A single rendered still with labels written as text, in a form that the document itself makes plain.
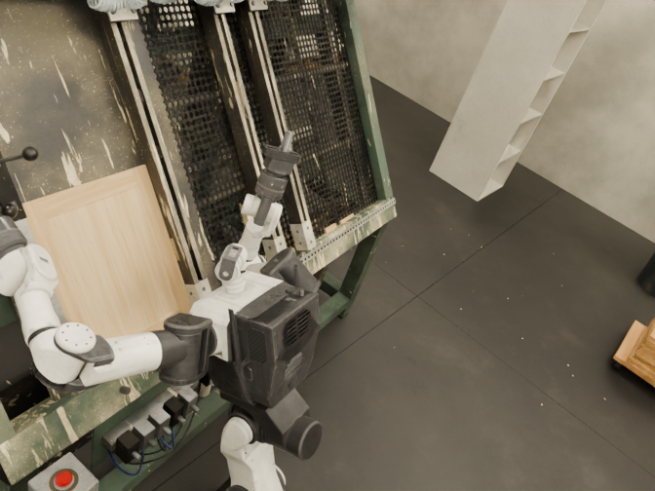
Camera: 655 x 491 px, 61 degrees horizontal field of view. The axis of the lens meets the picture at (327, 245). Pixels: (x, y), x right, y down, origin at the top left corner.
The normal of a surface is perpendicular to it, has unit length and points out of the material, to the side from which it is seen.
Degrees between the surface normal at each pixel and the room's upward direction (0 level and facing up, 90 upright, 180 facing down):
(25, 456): 55
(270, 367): 90
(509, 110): 90
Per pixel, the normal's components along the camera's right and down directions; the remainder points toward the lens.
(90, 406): 0.80, 0.00
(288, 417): 0.55, -0.51
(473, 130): -0.63, 0.32
